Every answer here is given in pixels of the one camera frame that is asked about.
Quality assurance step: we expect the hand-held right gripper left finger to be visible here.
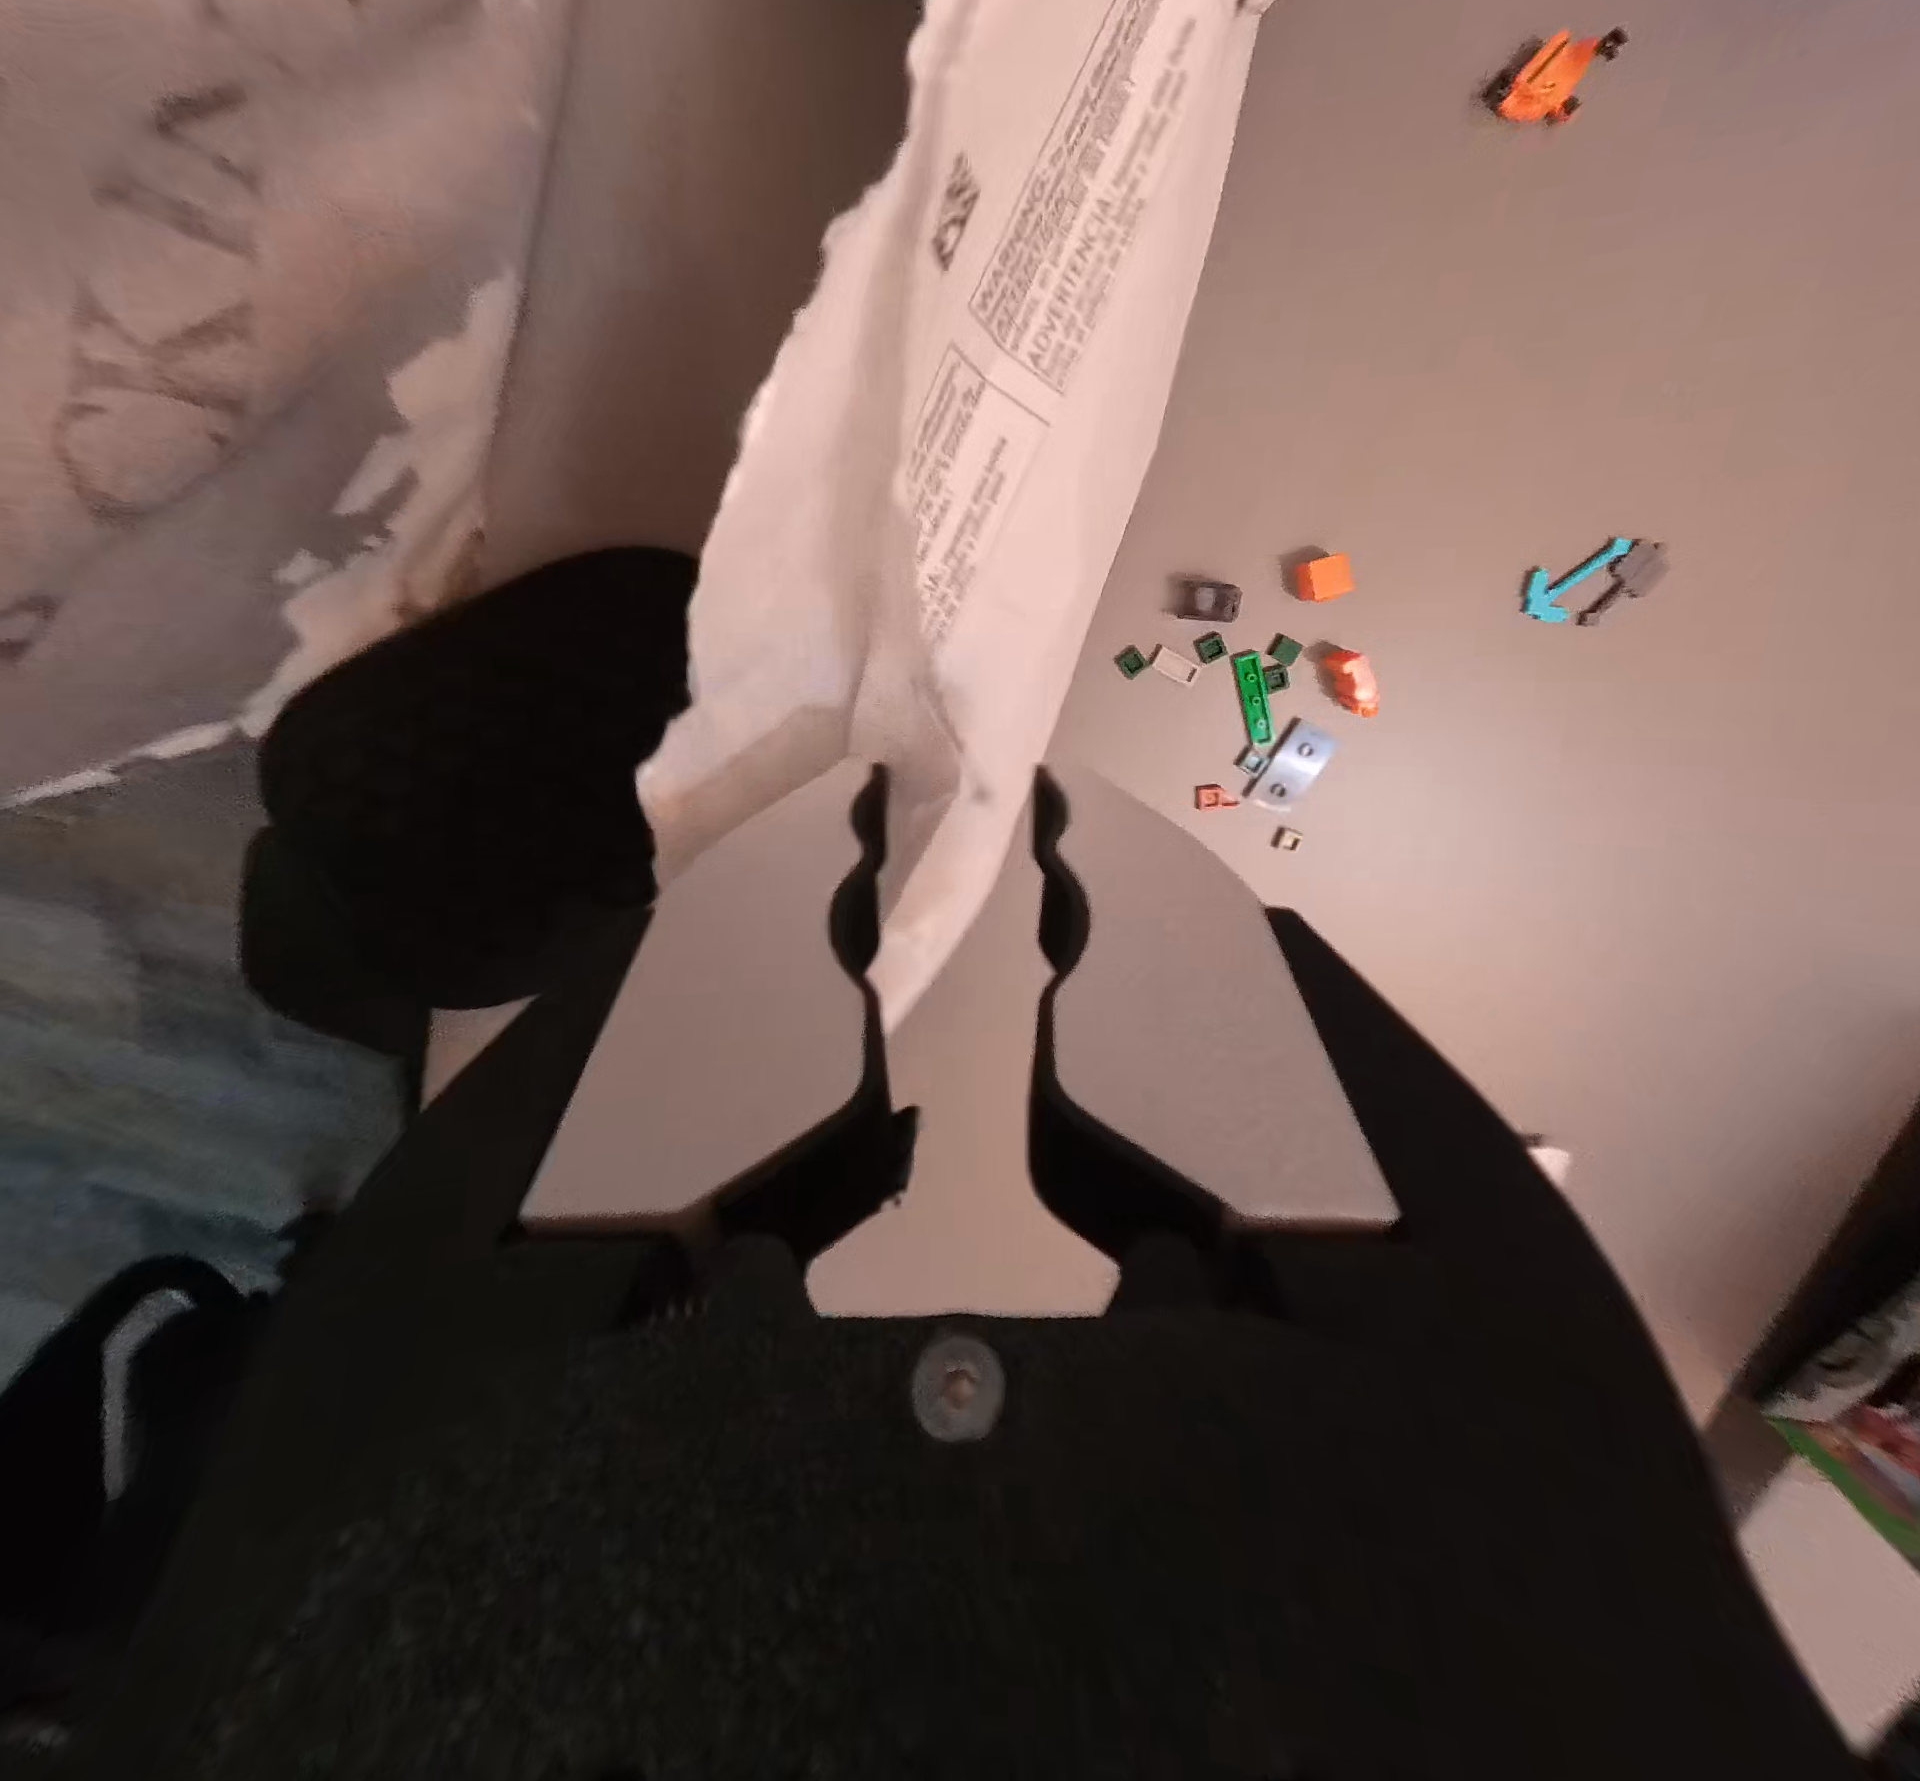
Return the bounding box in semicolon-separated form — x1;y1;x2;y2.
517;761;921;1234

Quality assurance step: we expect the white paper bag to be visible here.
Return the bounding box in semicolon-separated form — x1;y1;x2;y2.
636;0;1401;1035

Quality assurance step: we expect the teal lego pickaxe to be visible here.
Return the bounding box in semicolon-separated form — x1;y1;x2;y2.
1518;538;1639;626

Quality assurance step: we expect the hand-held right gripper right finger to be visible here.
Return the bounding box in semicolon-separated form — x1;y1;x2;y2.
1027;761;1404;1234

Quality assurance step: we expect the small grey lego accessory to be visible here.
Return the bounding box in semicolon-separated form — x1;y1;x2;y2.
1576;540;1672;630

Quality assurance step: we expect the lego set box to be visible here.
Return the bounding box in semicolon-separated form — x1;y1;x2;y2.
1760;1298;1920;1568

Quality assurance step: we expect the grey two-hole lego plate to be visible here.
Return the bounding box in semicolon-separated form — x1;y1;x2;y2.
1252;717;1341;814

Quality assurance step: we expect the black wrist rest pad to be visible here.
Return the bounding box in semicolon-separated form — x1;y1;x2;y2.
238;545;702;1050

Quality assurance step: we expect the orange teal lego figure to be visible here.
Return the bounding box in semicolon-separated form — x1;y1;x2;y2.
1479;24;1630;132

